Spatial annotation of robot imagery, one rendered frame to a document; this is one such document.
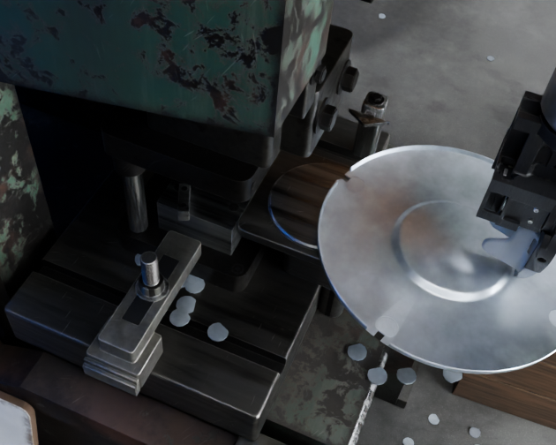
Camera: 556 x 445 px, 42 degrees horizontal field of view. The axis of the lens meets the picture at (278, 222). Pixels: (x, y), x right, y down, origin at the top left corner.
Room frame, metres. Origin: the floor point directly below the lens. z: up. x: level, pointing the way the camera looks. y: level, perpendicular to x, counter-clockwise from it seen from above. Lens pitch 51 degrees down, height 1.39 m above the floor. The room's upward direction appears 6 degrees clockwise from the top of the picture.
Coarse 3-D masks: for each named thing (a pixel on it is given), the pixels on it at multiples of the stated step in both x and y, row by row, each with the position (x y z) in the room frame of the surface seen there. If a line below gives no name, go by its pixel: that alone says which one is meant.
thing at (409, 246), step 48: (336, 192) 0.53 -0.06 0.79; (384, 192) 0.54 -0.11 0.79; (432, 192) 0.55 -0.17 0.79; (480, 192) 0.56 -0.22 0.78; (336, 240) 0.47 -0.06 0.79; (384, 240) 0.48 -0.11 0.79; (432, 240) 0.48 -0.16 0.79; (480, 240) 0.49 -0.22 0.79; (336, 288) 0.41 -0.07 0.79; (384, 288) 0.42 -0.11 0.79; (432, 288) 0.42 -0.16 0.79; (480, 288) 0.43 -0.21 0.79; (528, 288) 0.44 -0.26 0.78; (384, 336) 0.36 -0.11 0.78; (432, 336) 0.37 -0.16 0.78; (480, 336) 0.38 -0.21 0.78; (528, 336) 0.38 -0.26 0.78
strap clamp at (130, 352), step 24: (168, 240) 0.47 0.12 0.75; (192, 240) 0.47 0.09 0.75; (144, 264) 0.40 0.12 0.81; (168, 264) 0.44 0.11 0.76; (192, 264) 0.45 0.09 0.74; (144, 288) 0.40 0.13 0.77; (168, 288) 0.41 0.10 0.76; (120, 312) 0.37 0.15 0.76; (144, 312) 0.38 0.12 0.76; (96, 336) 0.36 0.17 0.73; (120, 336) 0.35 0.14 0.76; (144, 336) 0.35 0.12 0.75; (96, 360) 0.33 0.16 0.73; (120, 360) 0.33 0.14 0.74; (144, 360) 0.33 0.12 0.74; (120, 384) 0.32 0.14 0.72
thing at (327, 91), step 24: (336, 48) 0.54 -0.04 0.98; (336, 72) 0.53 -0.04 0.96; (336, 96) 0.54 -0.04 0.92; (168, 120) 0.49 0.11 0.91; (288, 120) 0.48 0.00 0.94; (312, 120) 0.48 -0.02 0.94; (216, 144) 0.48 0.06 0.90; (240, 144) 0.47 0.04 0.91; (264, 144) 0.46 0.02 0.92; (288, 144) 0.48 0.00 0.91; (312, 144) 0.48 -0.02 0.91; (264, 168) 0.46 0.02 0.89
